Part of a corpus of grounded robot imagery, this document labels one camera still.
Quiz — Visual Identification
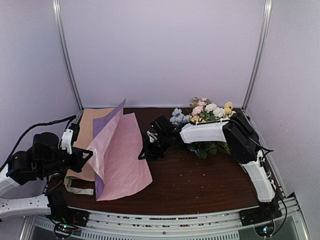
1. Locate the right aluminium frame post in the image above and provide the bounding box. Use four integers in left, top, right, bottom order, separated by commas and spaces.
242, 0, 273, 111

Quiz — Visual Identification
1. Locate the front aluminium rail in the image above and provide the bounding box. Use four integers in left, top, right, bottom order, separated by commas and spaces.
24, 194, 301, 240

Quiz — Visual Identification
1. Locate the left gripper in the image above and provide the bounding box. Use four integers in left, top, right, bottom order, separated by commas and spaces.
39, 146, 92, 178

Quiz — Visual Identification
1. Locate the purple pink wrapping paper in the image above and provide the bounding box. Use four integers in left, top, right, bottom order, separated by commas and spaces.
88, 101, 153, 201

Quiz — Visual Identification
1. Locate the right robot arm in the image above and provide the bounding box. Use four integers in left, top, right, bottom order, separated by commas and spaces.
138, 112, 279, 221

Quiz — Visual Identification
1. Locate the beige ribbon strip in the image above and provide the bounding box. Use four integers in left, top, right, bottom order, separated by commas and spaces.
63, 176, 94, 196

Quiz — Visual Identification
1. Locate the black sleeved cable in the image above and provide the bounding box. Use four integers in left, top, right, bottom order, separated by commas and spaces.
0, 114, 77, 171

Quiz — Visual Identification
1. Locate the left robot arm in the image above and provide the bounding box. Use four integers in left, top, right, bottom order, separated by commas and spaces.
0, 132, 93, 222

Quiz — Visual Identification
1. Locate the pink rose stem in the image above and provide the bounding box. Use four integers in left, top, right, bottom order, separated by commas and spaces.
189, 97, 212, 117

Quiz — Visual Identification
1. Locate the small blue flower sprig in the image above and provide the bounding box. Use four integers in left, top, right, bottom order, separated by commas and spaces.
169, 108, 189, 126

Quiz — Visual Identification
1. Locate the yellow rose stem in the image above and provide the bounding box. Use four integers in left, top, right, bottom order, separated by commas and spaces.
223, 101, 235, 118

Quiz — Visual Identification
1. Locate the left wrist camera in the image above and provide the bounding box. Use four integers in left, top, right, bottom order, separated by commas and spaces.
60, 123, 80, 155

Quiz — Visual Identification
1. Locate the blue hydrangea flower stem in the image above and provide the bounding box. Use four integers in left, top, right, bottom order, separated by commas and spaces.
186, 142, 218, 159

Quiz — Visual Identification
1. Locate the aluminium frame post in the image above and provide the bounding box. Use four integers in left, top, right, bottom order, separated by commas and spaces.
242, 0, 273, 111
52, 0, 84, 111

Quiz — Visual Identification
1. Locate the beige wrapping paper stack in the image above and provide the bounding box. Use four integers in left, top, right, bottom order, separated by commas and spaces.
66, 108, 113, 182

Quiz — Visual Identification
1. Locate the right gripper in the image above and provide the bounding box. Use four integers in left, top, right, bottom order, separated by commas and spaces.
139, 133, 171, 160

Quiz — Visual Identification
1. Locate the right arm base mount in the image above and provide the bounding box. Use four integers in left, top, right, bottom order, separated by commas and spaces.
239, 207, 282, 238

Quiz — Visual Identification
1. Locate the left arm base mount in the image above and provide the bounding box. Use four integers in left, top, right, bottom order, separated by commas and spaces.
45, 208, 90, 239

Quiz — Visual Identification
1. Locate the left aluminium frame post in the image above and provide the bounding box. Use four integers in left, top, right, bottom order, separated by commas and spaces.
52, 0, 84, 111

